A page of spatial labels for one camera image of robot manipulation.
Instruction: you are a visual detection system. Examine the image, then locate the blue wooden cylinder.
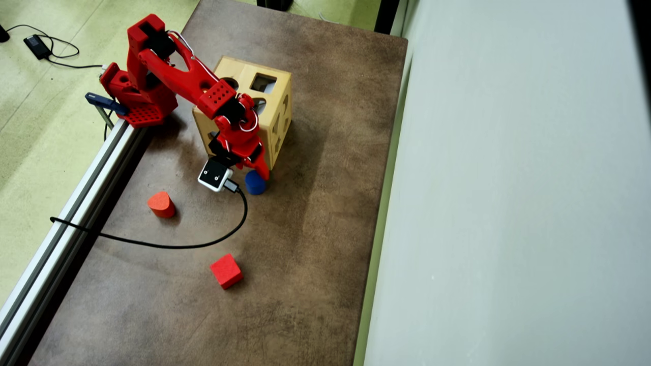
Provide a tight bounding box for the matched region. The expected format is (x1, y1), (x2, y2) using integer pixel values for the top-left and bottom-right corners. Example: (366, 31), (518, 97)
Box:
(245, 170), (267, 196)

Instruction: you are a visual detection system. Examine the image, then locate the wooden shape sorter box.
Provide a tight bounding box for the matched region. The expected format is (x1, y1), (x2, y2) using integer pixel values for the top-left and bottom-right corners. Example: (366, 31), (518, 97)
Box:
(192, 56), (293, 171)

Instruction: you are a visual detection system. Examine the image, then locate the dark vertical post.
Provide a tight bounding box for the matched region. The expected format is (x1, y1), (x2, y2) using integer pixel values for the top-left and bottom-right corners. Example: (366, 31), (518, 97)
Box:
(375, 0), (402, 36)

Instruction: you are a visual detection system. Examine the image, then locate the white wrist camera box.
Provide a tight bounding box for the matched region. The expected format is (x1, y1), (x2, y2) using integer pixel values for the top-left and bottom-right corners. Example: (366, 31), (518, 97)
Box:
(197, 158), (233, 193)

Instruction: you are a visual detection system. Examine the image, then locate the black power adapter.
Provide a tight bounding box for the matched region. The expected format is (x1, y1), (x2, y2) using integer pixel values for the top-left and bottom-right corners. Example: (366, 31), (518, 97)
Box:
(23, 34), (52, 60)

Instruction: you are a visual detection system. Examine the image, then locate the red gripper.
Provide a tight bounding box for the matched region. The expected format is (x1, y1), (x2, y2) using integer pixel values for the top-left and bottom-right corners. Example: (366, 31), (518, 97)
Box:
(208, 94), (271, 182)

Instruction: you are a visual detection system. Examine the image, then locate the blue table clamp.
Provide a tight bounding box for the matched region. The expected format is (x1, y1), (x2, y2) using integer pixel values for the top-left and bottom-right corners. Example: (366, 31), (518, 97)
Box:
(85, 92), (129, 130)

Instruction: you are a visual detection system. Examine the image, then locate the red wooden cube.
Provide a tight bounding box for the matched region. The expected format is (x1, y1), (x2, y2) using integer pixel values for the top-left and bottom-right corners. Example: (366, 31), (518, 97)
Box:
(210, 254), (244, 290)

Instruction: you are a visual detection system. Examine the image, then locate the aluminium profile rail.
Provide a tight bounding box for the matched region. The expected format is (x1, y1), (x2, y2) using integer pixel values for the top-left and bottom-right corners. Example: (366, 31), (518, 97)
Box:
(0, 119), (148, 366)

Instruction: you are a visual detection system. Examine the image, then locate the thin black adapter cable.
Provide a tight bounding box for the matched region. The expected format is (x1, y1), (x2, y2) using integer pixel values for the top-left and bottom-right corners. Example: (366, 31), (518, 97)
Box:
(5, 24), (105, 69)

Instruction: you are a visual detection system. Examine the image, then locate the thick black camera cable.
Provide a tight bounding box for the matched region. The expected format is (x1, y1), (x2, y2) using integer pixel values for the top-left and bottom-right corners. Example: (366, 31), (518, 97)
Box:
(49, 179), (249, 250)

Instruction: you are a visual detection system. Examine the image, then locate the orange rounded triangle block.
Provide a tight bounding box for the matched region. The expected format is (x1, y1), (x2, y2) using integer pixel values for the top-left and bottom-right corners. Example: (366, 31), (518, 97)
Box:
(147, 191), (176, 219)

